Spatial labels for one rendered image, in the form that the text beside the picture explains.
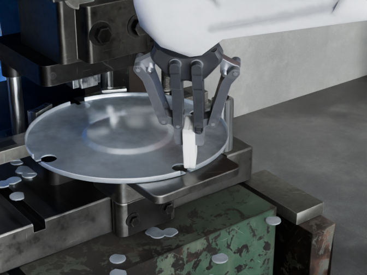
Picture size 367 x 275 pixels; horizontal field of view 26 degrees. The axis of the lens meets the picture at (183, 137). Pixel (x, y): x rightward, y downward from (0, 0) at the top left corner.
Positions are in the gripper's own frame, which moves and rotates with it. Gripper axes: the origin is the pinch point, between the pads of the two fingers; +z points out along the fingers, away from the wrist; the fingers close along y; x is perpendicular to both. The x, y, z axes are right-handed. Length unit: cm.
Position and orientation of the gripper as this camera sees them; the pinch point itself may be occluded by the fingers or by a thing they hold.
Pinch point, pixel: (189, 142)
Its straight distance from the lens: 103.0
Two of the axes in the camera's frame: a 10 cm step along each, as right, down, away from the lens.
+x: 1.0, -7.0, 7.1
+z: 0.3, 7.1, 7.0
